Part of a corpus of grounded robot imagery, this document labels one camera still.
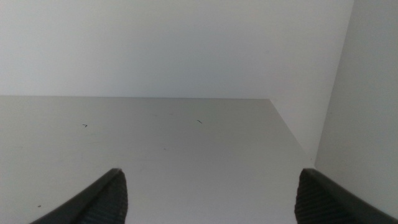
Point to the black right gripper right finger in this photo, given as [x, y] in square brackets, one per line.
[323, 202]

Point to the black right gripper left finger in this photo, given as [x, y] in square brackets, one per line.
[104, 202]

